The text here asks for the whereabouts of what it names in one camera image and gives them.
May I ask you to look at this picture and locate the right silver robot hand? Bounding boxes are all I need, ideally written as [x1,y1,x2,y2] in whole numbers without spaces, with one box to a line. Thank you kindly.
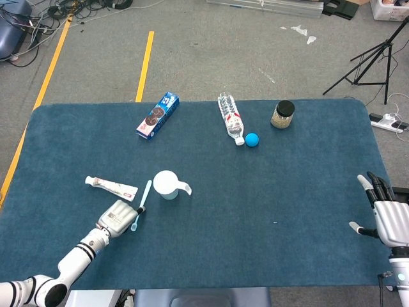
[348,171,409,248]

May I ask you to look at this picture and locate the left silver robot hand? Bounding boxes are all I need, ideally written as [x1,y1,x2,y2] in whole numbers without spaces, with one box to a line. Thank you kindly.
[95,200,147,238]

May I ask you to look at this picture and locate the white floral toothpaste tube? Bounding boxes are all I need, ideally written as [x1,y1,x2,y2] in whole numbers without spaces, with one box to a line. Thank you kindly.
[84,175,139,202]

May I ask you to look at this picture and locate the light blue toothbrush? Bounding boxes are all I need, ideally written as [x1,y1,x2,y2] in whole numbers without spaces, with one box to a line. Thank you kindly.
[130,180,153,232]

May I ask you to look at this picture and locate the white power strip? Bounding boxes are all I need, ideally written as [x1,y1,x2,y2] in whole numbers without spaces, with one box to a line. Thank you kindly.
[369,113,409,134]

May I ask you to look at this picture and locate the blue cookie box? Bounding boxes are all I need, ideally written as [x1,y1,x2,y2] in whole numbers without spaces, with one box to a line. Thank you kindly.
[135,91,180,141]

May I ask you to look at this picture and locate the blue table carpet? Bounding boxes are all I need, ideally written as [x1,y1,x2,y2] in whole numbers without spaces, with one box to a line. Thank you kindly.
[0,98,392,292]

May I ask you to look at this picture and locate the blue-grey robot torso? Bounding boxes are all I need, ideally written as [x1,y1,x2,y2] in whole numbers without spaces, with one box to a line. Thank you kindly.
[133,287,272,307]

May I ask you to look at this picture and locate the clear plastic water bottle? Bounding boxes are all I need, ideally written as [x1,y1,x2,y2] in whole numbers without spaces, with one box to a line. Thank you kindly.
[217,91,246,146]

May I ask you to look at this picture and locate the glass jar with black lid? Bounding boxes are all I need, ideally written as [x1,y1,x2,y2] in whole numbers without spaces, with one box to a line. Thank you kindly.
[270,100,296,130]

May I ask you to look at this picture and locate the black tripod stand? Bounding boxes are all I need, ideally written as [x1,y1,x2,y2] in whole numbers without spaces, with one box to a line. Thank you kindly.
[322,15,409,106]

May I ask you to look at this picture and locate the blue-grey machine base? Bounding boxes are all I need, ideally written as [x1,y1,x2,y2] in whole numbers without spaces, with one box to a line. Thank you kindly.
[0,0,33,61]

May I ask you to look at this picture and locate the white plastic basket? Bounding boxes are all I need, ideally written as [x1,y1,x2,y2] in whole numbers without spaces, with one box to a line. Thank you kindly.
[369,0,409,22]

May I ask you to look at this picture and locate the aluminium profile rails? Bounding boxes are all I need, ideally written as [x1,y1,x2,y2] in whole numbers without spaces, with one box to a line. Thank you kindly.
[206,0,325,19]

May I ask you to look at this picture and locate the pale blue cup with handle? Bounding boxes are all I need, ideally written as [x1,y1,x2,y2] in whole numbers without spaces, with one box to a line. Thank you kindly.
[153,170,193,201]

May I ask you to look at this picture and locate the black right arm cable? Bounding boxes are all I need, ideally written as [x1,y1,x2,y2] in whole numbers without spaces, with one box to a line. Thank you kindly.
[378,271,394,307]

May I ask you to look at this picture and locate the tangle of black cables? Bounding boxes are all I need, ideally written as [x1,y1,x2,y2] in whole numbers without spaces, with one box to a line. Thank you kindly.
[0,0,134,68]

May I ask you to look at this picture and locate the black metal bracket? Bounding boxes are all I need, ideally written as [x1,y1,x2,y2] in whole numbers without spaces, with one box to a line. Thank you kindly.
[321,0,359,20]

